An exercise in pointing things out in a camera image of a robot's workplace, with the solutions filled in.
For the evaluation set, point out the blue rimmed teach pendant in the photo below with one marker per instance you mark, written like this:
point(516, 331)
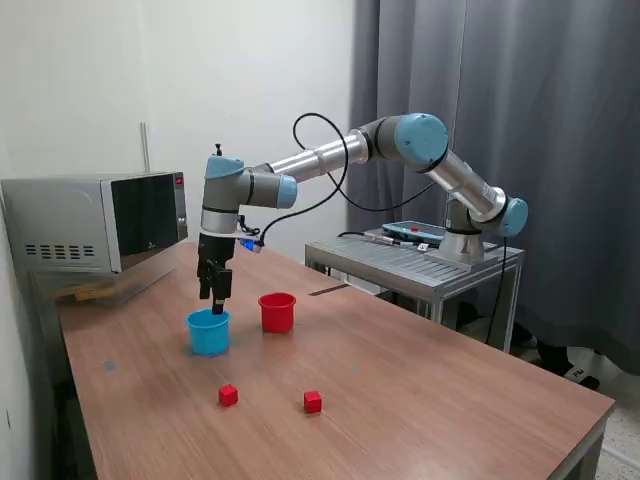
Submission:
point(425, 232)

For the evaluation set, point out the red plastic cup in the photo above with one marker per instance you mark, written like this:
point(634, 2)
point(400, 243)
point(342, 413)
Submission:
point(276, 317)

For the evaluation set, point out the grey tape strip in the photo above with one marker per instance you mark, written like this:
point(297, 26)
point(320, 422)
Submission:
point(326, 290)

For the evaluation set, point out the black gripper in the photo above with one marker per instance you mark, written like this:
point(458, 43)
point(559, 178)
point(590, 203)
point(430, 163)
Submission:
point(216, 247)

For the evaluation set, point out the black white shoe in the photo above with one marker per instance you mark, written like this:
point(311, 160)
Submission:
point(582, 378)

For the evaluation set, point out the red cube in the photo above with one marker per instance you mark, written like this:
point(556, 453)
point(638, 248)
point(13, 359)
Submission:
point(312, 402)
point(228, 395)

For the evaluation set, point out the black trouser leg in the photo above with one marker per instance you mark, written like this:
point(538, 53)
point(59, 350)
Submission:
point(552, 357)

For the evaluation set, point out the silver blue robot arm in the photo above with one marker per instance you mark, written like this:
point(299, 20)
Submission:
point(320, 157)

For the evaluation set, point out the light wooden block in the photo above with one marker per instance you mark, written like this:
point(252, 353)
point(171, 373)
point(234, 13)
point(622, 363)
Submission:
point(87, 293)

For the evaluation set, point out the blue plastic cup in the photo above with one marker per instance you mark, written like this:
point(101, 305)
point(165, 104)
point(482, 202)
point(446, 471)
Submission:
point(207, 335)

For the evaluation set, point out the silver microwave oven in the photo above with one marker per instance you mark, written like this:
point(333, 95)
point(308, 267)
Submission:
point(60, 215)

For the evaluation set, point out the grey curtain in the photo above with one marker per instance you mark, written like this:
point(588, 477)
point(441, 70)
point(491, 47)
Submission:
point(550, 100)

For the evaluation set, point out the wrist camera on white mount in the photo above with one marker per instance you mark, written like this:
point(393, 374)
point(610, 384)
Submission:
point(250, 243)

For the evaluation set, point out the aluminium frame cart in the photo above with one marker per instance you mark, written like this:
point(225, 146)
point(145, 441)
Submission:
point(400, 262)

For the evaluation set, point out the round blue-grey sticker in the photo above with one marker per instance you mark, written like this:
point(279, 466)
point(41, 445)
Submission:
point(109, 365)

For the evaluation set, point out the thin metal rod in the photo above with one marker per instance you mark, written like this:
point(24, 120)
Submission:
point(145, 145)

